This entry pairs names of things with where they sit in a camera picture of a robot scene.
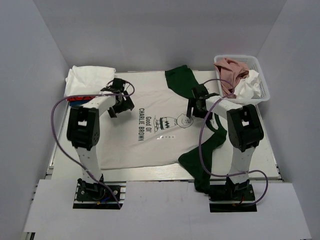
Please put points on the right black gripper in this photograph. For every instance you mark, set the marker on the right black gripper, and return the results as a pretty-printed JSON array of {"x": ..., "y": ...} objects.
[{"x": 193, "y": 103}]

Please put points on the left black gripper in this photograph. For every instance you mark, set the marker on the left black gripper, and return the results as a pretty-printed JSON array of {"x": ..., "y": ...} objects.
[{"x": 127, "y": 104}]

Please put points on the white green Charlie Brown t-shirt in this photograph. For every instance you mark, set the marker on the white green Charlie Brown t-shirt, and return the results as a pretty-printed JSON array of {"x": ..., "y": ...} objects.
[{"x": 157, "y": 131}]

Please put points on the pink t-shirt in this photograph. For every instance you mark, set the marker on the pink t-shirt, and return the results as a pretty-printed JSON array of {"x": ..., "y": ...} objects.
[{"x": 231, "y": 72}]

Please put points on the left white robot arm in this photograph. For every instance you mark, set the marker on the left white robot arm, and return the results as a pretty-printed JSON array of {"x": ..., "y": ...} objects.
[{"x": 83, "y": 130}]

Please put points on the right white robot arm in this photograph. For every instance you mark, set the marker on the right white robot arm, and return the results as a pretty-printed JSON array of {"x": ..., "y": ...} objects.
[{"x": 244, "y": 133}]

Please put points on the folded red t-shirt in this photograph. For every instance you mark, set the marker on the folded red t-shirt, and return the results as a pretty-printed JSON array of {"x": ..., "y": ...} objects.
[{"x": 79, "y": 98}]

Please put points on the folded blue t-shirt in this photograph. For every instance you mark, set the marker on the folded blue t-shirt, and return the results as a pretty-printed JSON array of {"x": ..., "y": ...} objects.
[{"x": 77, "y": 103}]

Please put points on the folded white t-shirt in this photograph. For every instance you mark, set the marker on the folded white t-shirt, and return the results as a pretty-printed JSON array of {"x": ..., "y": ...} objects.
[{"x": 87, "y": 80}]

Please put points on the white plastic laundry basket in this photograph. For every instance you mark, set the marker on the white plastic laundry basket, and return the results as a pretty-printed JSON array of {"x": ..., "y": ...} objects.
[{"x": 253, "y": 64}]

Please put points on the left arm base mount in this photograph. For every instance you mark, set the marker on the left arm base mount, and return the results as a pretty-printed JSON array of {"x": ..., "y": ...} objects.
[{"x": 93, "y": 196}]

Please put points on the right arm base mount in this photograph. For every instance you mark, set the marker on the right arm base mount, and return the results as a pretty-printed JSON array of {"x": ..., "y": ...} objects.
[{"x": 222, "y": 201}]

